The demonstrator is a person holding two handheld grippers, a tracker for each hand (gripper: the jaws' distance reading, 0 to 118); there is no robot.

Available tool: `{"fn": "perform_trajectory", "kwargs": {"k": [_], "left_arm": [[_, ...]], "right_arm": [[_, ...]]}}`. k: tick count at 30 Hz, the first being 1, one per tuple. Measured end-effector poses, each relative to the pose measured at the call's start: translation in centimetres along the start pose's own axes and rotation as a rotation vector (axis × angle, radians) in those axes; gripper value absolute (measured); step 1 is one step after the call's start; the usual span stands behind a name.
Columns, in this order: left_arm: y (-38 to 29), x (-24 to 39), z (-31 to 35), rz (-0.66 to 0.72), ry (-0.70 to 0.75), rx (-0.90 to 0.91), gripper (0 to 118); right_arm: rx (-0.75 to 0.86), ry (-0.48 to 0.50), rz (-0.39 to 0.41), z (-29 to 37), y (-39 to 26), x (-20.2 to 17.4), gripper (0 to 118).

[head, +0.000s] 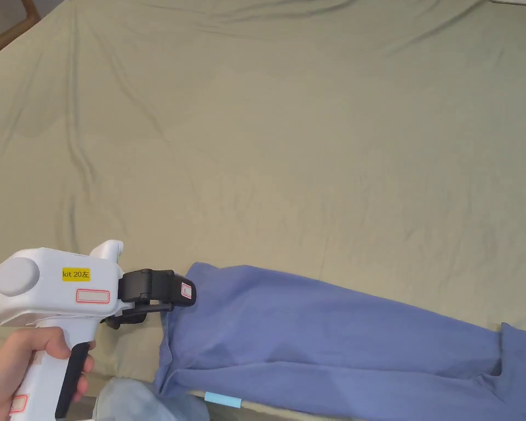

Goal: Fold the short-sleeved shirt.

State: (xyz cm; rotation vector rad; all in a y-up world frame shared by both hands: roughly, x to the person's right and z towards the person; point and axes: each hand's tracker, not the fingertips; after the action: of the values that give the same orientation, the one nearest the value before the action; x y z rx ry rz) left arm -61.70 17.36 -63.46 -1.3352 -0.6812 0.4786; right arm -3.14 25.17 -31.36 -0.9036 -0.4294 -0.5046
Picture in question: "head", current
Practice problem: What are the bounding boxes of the light blue tape strip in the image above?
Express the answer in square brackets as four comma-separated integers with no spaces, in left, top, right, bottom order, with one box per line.
[204,391,244,410]

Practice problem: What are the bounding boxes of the bed with pale green sheet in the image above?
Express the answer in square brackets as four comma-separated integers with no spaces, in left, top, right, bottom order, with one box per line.
[0,0,526,421]

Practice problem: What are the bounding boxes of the person's left hand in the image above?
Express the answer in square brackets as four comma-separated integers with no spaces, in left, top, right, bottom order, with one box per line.
[0,326,98,421]

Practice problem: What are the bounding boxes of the person's legs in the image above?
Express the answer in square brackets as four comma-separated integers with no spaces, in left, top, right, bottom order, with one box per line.
[92,377,212,421]

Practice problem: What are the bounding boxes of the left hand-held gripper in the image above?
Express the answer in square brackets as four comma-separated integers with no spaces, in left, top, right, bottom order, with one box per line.
[0,240,198,421]

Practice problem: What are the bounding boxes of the blue garment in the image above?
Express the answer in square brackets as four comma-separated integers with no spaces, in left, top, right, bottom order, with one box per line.
[152,261,526,421]

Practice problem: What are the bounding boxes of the wooden chair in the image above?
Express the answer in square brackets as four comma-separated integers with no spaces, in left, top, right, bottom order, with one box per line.
[0,0,43,63]

